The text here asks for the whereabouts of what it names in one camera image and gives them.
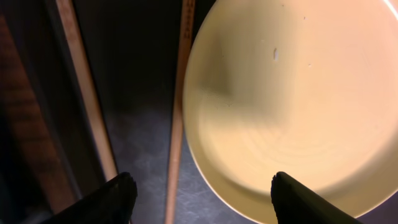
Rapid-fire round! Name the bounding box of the yellow plate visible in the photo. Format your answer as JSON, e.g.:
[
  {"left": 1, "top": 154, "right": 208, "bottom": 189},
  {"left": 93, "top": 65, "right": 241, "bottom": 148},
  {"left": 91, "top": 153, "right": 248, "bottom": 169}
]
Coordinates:
[{"left": 183, "top": 0, "right": 397, "bottom": 223}]

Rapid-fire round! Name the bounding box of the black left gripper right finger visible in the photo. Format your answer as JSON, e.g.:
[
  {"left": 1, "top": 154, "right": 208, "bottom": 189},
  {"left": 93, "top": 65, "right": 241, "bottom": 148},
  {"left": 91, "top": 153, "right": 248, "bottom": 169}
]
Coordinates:
[{"left": 271, "top": 172, "right": 361, "bottom": 224}]

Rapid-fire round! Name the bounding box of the wooden chopstick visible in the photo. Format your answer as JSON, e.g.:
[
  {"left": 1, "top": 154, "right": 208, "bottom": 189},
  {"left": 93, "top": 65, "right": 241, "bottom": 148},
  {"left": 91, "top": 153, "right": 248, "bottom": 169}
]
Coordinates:
[
  {"left": 56, "top": 0, "right": 118, "bottom": 180},
  {"left": 164, "top": 0, "right": 195, "bottom": 224}
]

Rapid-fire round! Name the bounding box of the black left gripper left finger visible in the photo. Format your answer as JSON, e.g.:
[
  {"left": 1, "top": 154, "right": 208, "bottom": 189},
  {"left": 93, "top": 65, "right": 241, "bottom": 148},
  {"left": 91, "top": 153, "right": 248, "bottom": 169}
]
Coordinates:
[{"left": 43, "top": 172, "right": 137, "bottom": 224}]

